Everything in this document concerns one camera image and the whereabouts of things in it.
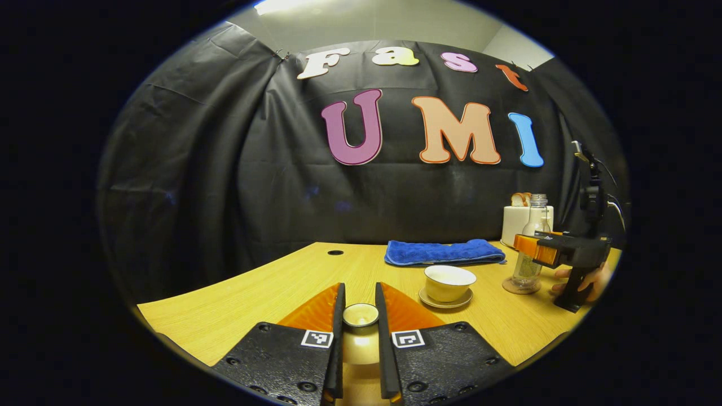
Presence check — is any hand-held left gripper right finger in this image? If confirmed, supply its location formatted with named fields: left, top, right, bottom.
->
left=375, top=282, right=515, bottom=406

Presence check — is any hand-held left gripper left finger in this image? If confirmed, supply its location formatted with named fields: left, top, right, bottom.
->
left=212, top=282, right=346, bottom=406

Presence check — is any clear glass water bottle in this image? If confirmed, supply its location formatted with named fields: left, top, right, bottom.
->
left=510, top=194, right=552, bottom=288

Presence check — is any yellow teacup lid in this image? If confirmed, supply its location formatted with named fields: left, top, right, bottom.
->
left=338, top=303, right=390, bottom=406

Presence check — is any round cork coaster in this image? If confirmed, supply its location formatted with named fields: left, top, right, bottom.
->
left=502, top=277, right=542, bottom=295

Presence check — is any yellow teacup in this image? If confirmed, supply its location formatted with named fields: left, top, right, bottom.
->
left=424, top=265, right=477, bottom=303

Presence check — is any white toaster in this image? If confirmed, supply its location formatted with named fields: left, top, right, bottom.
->
left=501, top=205, right=554, bottom=249

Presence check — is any blue folded towel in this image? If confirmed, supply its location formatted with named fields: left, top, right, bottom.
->
left=384, top=239, right=507, bottom=267

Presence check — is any yellow saucer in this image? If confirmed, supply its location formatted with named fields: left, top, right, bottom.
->
left=419, top=288, right=474, bottom=310

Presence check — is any black backdrop cloth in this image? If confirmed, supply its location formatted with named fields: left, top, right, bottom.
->
left=96, top=23, right=629, bottom=305

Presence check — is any grey stand cable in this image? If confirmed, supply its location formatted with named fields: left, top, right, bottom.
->
left=606, top=193, right=628, bottom=233

